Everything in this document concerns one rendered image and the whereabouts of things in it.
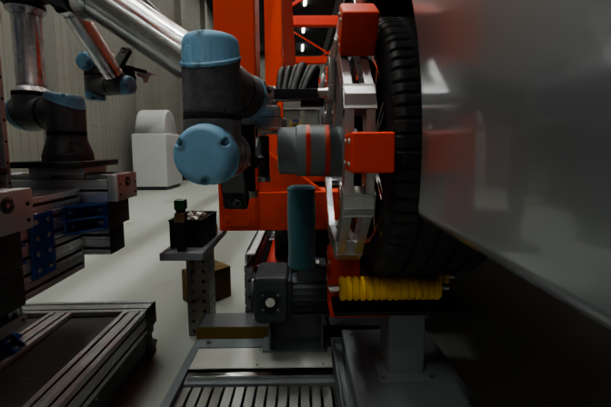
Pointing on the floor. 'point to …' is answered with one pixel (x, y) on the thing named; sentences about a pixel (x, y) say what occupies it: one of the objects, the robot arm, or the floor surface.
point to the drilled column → (200, 290)
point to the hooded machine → (155, 151)
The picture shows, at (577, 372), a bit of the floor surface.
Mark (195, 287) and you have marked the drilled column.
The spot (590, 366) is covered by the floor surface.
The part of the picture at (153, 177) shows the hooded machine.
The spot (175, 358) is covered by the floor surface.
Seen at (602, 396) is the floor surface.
